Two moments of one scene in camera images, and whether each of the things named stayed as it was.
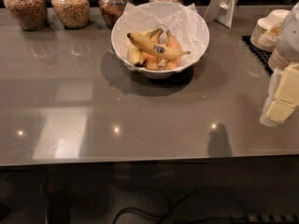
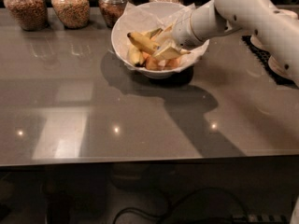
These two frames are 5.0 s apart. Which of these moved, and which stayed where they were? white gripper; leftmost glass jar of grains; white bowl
Moved: white gripper
Stayed: leftmost glass jar of grains; white bowl
